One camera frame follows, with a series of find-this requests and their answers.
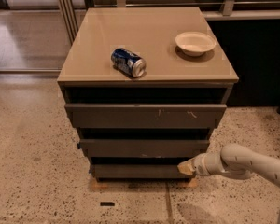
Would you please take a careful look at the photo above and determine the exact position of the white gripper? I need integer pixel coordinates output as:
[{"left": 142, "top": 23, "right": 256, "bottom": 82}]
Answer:
[{"left": 177, "top": 152, "right": 226, "bottom": 175}]

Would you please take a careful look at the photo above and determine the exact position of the grey drawer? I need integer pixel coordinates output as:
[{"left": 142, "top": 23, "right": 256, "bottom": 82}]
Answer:
[
  {"left": 79, "top": 139, "right": 210, "bottom": 158},
  {"left": 90, "top": 164, "right": 192, "bottom": 179},
  {"left": 65, "top": 104, "right": 226, "bottom": 129}
]

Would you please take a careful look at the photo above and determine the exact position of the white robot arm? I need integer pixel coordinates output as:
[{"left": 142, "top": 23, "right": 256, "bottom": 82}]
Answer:
[{"left": 177, "top": 144, "right": 280, "bottom": 224}]

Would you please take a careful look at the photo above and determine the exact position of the grey bottom drawer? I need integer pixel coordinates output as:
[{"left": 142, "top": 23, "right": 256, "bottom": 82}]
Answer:
[{"left": 90, "top": 164, "right": 192, "bottom": 179}]

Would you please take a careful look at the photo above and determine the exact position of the grey drawer cabinet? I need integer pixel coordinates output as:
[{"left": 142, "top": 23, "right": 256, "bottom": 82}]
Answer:
[{"left": 56, "top": 7, "right": 240, "bottom": 182}]

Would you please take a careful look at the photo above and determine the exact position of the grey top drawer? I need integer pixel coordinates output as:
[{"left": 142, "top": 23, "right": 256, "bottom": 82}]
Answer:
[{"left": 65, "top": 104, "right": 226, "bottom": 129}]

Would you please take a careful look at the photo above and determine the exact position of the blue soda can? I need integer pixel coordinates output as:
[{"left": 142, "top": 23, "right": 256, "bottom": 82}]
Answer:
[{"left": 111, "top": 48, "right": 146, "bottom": 78}]

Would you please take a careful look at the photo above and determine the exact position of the white bowl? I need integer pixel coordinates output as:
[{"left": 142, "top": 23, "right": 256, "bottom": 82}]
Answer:
[{"left": 175, "top": 32, "right": 216, "bottom": 57}]

